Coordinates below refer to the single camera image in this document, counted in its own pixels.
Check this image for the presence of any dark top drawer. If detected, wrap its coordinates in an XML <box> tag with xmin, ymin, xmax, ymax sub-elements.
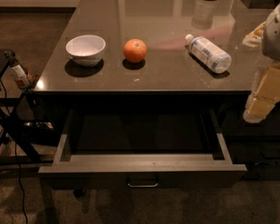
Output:
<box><xmin>39</xmin><ymin>109</ymin><xmax>246</xmax><ymax>189</ymax></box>

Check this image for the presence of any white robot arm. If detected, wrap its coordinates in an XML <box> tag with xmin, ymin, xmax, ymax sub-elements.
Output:
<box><xmin>243</xmin><ymin>3</ymin><xmax>280</xmax><ymax>123</ymax></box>

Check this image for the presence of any dark drawer cabinet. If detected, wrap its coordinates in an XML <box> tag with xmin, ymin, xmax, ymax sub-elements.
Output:
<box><xmin>43</xmin><ymin>92</ymin><xmax>280</xmax><ymax>179</ymax></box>

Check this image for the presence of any clear plastic water bottle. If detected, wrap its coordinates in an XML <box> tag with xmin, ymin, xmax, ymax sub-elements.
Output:
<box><xmin>185</xmin><ymin>35</ymin><xmax>231</xmax><ymax>74</ymax></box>

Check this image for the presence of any orange fruit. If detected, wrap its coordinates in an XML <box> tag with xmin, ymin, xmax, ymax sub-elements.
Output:
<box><xmin>123</xmin><ymin>38</ymin><xmax>147</xmax><ymax>63</ymax></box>

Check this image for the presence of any white ceramic bowl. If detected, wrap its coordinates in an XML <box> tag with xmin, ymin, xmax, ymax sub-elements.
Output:
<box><xmin>65</xmin><ymin>35</ymin><xmax>106</xmax><ymax>67</ymax></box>

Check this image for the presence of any red labelled bottle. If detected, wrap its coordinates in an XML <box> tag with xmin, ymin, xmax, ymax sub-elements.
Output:
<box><xmin>4</xmin><ymin>49</ymin><xmax>34</xmax><ymax>92</ymax></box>

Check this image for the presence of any black side stand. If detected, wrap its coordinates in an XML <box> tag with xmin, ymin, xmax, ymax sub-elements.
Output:
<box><xmin>0</xmin><ymin>49</ymin><xmax>58</xmax><ymax>165</ymax></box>

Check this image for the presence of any metal drawer handle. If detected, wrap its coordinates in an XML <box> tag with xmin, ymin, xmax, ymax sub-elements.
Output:
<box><xmin>127</xmin><ymin>176</ymin><xmax>159</xmax><ymax>189</ymax></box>

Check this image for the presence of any black cable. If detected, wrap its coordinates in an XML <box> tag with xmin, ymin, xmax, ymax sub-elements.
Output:
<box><xmin>0</xmin><ymin>77</ymin><xmax>30</xmax><ymax>224</ymax></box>

